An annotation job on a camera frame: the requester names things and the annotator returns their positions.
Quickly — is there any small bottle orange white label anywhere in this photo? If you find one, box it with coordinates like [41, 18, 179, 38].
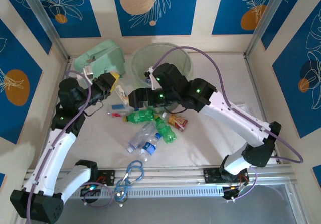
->
[114, 82, 130, 104]

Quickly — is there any green bottle with yellow cap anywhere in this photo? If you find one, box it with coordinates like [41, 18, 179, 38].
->
[122, 109, 156, 124]

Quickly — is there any clear bottle red blue label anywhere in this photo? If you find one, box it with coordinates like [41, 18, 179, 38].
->
[107, 103, 131, 119]

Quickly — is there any orange red label bottle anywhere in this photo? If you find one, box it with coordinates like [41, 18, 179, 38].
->
[162, 111, 189, 132]

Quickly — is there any crushed green plastic bottle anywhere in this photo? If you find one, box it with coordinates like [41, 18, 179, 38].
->
[154, 115, 178, 144]

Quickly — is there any blue label water bottle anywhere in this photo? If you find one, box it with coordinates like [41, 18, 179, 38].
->
[138, 133, 163, 162]

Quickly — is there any translucent green plastic bin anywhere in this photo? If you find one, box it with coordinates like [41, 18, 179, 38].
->
[131, 42, 194, 112]

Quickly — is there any pale green zipper pouch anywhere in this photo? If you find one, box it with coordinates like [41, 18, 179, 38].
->
[73, 39, 126, 78]

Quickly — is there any clear unlabelled bottle white cap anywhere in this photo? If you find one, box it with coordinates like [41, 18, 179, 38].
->
[126, 122, 156, 154]

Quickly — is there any blue stethoscope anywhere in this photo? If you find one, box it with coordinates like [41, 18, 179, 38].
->
[114, 160, 145, 208]

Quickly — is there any grey metal panel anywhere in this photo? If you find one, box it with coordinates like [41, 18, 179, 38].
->
[24, 183, 305, 224]

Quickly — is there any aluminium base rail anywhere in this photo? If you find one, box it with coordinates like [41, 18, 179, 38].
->
[21, 164, 294, 186]

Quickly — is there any aluminium frame post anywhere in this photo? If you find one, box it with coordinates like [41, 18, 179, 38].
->
[17, 0, 71, 61]
[245, 0, 294, 57]

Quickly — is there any grey slotted cable duct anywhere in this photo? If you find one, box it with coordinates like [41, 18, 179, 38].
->
[67, 185, 224, 200]

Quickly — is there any black connector board with wires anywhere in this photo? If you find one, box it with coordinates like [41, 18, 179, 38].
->
[80, 185, 102, 204]
[222, 183, 249, 202]

